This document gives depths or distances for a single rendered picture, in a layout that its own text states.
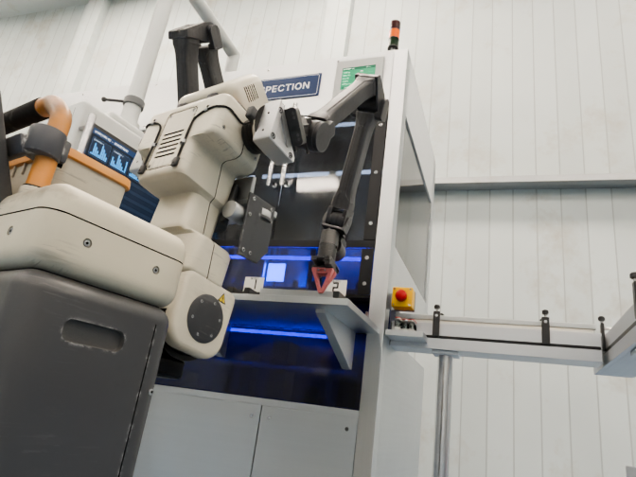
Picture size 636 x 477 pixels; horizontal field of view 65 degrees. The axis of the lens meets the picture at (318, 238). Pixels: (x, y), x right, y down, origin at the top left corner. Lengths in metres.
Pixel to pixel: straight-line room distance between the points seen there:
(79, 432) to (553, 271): 4.26
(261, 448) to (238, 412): 0.15
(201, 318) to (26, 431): 0.47
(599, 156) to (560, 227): 0.77
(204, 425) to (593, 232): 3.76
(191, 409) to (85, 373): 1.28
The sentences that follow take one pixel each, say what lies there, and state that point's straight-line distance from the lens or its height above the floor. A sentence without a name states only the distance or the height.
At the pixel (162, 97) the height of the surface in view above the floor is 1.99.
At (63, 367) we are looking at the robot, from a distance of 0.73.
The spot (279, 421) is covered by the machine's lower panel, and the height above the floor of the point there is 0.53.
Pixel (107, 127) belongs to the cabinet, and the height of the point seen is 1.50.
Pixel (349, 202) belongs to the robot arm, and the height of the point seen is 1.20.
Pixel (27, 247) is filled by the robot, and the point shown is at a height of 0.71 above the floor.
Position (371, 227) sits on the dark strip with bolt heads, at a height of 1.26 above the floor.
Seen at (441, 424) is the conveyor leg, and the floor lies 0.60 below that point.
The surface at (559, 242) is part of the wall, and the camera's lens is 4.77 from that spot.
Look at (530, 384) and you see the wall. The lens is 4.46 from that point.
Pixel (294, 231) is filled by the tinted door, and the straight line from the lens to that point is 2.00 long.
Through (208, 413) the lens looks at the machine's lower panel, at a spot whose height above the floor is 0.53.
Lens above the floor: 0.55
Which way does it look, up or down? 20 degrees up
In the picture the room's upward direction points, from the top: 8 degrees clockwise
